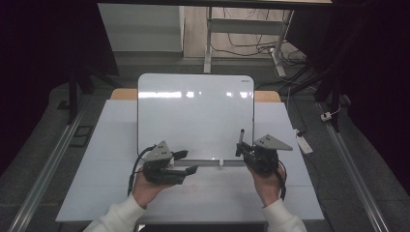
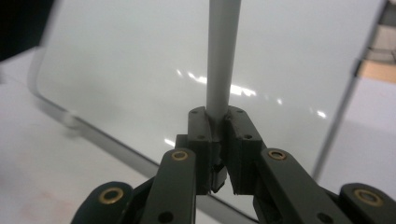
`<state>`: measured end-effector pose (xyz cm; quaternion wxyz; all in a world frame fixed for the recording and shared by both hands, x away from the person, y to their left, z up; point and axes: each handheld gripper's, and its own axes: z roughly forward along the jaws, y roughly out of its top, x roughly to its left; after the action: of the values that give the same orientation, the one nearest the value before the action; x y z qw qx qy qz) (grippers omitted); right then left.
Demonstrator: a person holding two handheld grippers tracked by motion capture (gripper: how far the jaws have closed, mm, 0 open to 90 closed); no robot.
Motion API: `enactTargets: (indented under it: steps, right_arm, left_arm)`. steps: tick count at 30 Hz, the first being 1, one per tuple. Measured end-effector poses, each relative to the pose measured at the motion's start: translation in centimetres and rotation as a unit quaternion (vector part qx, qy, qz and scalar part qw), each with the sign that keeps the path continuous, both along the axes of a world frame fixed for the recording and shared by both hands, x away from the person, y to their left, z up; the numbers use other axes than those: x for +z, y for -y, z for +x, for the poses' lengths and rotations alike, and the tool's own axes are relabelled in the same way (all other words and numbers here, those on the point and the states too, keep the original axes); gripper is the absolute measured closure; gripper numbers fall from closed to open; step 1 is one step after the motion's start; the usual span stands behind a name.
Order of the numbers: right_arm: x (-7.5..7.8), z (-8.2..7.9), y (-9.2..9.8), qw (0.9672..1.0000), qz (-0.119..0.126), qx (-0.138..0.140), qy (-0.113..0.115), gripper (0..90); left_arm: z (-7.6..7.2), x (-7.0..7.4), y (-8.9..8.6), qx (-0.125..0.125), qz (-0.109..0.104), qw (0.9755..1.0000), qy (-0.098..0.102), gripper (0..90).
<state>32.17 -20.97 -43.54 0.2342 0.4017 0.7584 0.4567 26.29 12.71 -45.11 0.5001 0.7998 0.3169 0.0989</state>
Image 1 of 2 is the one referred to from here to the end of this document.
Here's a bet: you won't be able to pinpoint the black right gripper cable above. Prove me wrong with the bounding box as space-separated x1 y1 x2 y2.
275 159 288 201

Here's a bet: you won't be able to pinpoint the person's right hand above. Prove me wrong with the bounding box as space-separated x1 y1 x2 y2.
249 165 287 208

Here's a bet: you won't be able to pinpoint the person's left hand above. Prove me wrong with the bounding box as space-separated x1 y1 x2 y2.
132 170 167 209

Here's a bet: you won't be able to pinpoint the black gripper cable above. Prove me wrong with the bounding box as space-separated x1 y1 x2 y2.
127 145 158 197
275 159 288 201

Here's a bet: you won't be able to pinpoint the dark curtain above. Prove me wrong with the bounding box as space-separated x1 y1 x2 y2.
0 0 120 177
284 0 410 187

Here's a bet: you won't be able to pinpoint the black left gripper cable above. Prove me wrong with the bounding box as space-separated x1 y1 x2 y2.
127 145 158 197

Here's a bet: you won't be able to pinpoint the black floor cables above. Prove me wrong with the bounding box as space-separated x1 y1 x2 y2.
211 7 308 67

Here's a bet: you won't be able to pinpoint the black floor plate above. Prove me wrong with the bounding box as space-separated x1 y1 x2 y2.
69 125 95 149

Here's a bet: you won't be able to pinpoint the black metal stand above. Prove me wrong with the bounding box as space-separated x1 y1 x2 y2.
279 62 344 133
57 62 121 126

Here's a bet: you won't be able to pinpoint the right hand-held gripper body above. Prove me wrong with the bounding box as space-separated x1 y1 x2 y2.
246 133 294 176

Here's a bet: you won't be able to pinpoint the wooden table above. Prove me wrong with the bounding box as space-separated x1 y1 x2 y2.
110 88 282 103

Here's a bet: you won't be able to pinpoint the white whiteboard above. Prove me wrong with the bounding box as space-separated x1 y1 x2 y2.
137 72 255 162

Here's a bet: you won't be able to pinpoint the white cabinet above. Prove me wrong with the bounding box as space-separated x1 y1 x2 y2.
98 3 186 53

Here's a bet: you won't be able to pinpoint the black whiteboard marker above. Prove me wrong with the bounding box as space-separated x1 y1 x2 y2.
237 129 247 152

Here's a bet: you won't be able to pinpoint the white desk frame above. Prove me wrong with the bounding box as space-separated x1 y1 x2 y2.
203 6 295 78

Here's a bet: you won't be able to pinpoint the metal floor rail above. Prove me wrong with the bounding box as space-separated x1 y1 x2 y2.
317 101 392 232
7 96 92 232

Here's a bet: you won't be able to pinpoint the white power strip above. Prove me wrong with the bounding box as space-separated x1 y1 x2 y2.
293 129 314 155

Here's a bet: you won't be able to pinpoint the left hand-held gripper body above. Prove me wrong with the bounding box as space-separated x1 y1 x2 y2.
141 140 188 187

